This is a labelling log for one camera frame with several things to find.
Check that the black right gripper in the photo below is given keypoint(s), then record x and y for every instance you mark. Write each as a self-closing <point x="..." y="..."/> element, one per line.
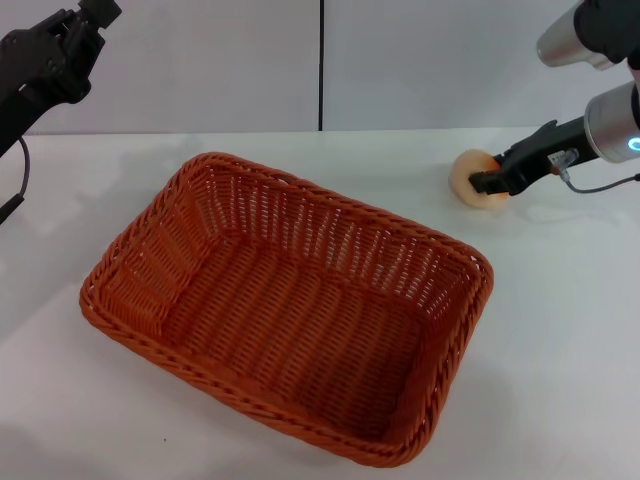
<point x="545" y="147"/>

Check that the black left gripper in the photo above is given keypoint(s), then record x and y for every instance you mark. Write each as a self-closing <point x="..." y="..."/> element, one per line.
<point x="45" y="65"/>

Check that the cream and orange toy peach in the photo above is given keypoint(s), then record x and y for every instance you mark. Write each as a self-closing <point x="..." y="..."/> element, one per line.
<point x="462" y="172"/>

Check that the orange woven rectangular basket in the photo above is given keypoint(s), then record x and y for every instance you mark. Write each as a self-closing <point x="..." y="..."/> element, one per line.
<point x="280" y="320"/>

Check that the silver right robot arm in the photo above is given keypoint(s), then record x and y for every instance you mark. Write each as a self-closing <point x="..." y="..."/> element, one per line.
<point x="610" y="125"/>

